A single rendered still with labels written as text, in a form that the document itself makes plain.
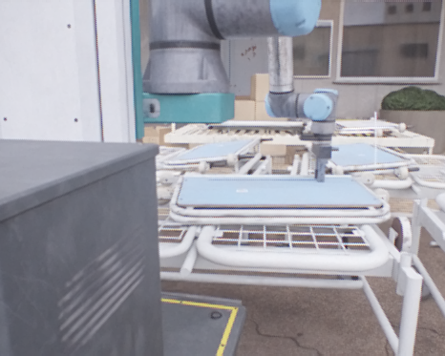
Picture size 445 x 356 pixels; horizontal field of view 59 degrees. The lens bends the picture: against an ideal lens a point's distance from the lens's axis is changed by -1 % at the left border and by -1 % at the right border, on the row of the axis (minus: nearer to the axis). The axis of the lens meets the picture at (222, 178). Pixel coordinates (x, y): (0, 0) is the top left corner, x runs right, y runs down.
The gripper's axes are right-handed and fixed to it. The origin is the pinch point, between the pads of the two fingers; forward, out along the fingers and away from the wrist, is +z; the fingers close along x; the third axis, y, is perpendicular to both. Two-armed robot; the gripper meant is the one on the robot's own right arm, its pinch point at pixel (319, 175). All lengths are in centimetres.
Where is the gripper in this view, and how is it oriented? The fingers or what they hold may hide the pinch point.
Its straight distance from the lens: 163.3
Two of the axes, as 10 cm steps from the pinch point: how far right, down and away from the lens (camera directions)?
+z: -0.1, 9.6, 2.7
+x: -0.1, -2.7, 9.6
